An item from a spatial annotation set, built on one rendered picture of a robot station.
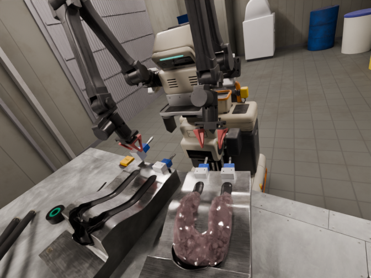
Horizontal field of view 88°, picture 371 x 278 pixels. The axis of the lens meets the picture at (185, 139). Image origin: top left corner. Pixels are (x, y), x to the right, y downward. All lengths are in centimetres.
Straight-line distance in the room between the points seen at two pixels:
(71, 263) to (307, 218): 75
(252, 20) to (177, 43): 509
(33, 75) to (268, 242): 310
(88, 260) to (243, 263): 47
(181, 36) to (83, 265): 90
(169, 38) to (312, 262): 93
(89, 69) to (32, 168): 250
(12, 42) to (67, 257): 278
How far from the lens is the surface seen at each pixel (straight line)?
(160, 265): 58
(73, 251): 82
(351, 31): 545
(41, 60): 332
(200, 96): 61
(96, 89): 79
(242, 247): 59
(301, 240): 71
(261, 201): 77
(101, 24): 97
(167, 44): 93
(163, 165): 83
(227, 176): 77
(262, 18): 590
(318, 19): 602
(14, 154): 309
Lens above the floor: 140
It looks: 31 degrees down
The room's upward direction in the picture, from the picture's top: 16 degrees counter-clockwise
